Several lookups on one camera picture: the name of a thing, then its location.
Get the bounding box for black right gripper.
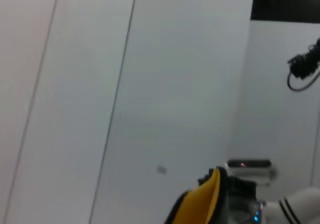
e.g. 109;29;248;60
224;176;259;208

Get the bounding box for green and yellow towel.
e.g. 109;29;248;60
162;167;258;224

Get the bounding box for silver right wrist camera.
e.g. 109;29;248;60
225;158;279;185

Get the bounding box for black camera cable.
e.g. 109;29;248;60
286;70;320;92

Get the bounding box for black mounted camera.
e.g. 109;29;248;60
286;37;320;81

